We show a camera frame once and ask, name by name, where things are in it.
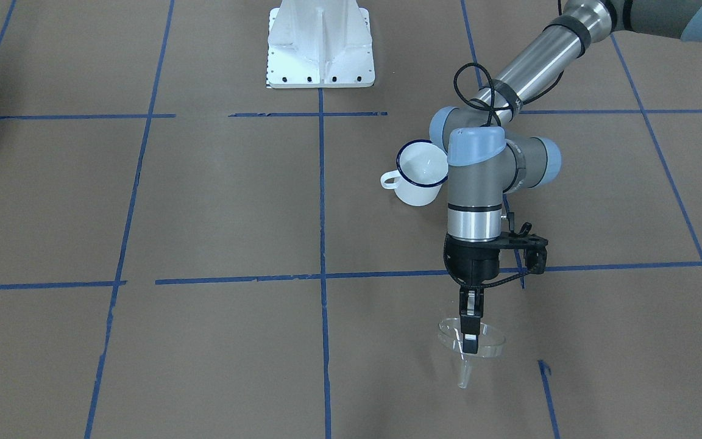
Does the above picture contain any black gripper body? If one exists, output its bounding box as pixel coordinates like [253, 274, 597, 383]
[445, 234, 501, 287]

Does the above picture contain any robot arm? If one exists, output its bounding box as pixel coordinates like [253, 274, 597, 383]
[430, 1, 702, 355]

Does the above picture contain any white enamel cup blue rim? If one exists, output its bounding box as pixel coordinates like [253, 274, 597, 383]
[380, 140, 449, 207]

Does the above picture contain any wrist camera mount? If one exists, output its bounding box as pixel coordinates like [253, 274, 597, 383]
[500, 222, 549, 275]

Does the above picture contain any brown paper table mat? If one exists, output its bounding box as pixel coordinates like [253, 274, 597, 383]
[0, 1, 702, 438]

